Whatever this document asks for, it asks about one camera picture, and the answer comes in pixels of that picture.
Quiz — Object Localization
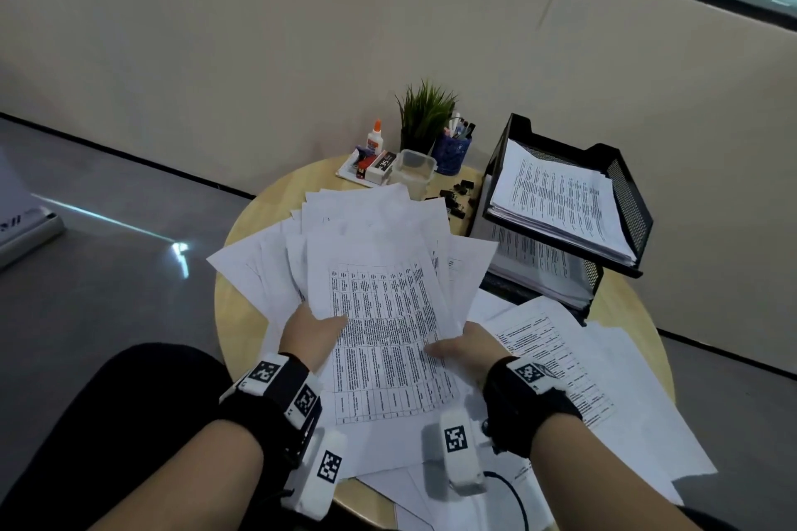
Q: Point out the round wooden table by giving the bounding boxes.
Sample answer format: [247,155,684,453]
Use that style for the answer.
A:
[213,153,677,531]

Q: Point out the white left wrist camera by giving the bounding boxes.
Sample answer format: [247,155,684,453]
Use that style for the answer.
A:
[283,427,350,519]

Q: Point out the person's left forearm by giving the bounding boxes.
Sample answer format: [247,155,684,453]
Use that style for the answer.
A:
[90,419,266,531]

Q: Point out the bunch of marker pens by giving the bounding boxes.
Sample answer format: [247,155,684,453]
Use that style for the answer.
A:
[443,112,477,139]

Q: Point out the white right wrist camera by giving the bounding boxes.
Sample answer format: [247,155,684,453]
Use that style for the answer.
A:
[423,407,490,491]

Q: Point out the black right wrist band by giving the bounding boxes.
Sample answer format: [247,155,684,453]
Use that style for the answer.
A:
[482,356,584,458]

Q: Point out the person's right forearm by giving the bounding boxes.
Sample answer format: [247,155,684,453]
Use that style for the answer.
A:
[529,412,692,531]

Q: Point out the pile of printed papers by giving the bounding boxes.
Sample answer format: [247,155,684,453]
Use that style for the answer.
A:
[206,200,718,531]

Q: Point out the black mesh paper tray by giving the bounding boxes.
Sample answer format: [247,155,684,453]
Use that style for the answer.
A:
[467,112,655,326]

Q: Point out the clear plastic box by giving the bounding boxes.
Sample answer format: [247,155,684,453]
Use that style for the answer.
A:
[390,149,438,200]

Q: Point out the person's left hand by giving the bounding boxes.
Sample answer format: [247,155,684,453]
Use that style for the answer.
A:
[276,302,349,373]

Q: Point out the white tray with stapler items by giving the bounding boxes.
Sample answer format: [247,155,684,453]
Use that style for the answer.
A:
[335,148,394,188]

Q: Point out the blue mesh pen holder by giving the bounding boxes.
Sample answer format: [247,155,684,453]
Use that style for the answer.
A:
[433,132,473,177]

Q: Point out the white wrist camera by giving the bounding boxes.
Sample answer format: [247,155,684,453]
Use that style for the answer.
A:
[423,407,490,491]
[283,427,350,519]

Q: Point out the white box black label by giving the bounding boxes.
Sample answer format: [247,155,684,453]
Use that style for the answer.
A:
[365,150,399,185]

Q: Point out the green potted plant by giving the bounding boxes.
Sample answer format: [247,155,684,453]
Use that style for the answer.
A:
[395,79,459,155]

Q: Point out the heap of black binder clips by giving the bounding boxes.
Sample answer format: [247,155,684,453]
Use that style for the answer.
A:
[438,178,477,221]

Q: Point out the black left wrist band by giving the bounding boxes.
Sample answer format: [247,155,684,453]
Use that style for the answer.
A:
[218,352,325,470]

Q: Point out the black wrist band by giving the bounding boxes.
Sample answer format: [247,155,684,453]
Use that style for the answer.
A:
[482,356,584,458]
[218,352,325,470]

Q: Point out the person's right hand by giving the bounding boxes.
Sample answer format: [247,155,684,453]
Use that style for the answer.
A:
[423,322,511,388]

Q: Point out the black right camera cable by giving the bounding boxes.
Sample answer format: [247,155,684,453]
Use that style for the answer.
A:
[482,471,531,531]

